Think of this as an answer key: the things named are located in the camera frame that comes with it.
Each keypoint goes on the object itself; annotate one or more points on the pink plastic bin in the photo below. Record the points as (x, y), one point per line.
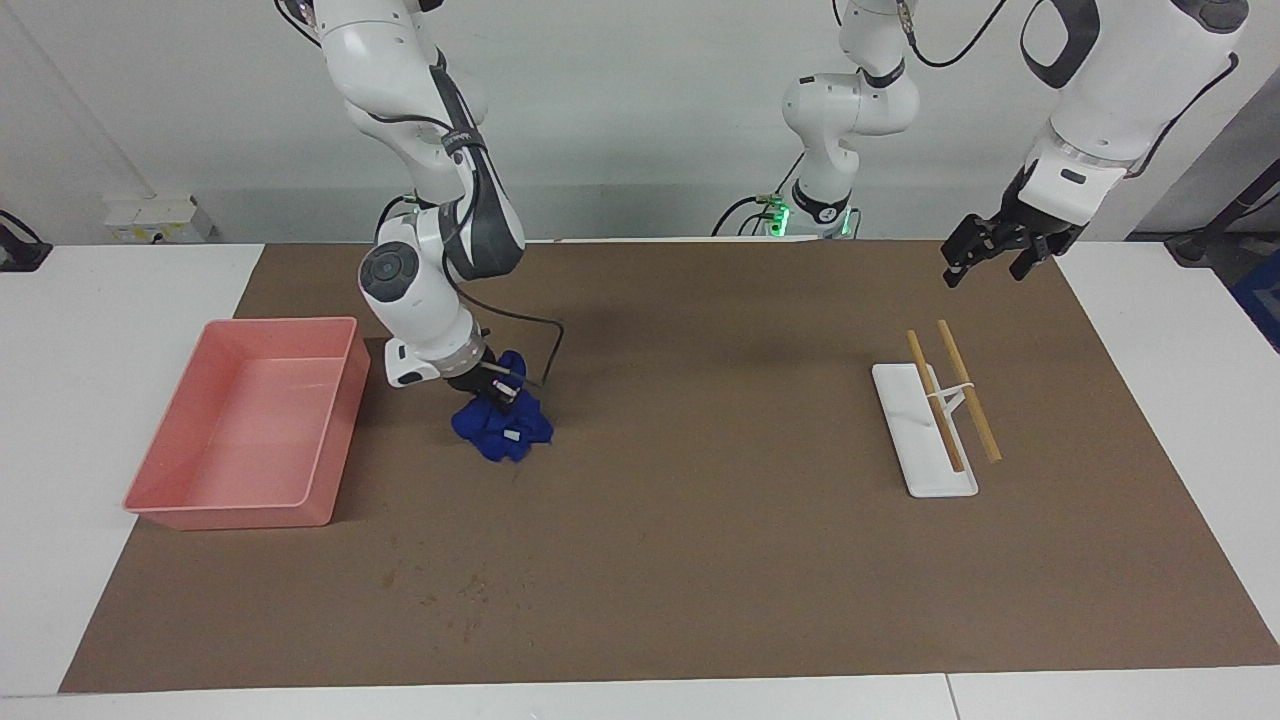
(245, 430)

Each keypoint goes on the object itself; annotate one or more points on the brown table mat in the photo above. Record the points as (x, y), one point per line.
(700, 520)

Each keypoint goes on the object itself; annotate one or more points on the white wall socket strip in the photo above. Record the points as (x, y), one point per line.
(150, 220)

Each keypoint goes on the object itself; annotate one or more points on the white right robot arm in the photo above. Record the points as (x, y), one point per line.
(420, 290)

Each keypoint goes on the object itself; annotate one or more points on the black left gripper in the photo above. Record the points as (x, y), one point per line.
(1035, 225)

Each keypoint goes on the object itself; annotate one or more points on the black stand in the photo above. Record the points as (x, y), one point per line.
(1195, 245)

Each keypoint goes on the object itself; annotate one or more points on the blue towel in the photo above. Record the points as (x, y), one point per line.
(505, 435)

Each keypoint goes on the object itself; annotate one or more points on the blue box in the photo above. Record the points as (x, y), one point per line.
(1262, 300)

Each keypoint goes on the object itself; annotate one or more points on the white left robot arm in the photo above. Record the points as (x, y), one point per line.
(1110, 80)

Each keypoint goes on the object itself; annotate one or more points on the black table clamp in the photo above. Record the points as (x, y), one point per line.
(20, 255)

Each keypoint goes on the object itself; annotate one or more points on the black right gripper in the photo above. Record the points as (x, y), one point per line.
(470, 375)

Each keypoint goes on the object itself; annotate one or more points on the wooden rack rod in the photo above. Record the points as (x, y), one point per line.
(935, 400)
(970, 392)

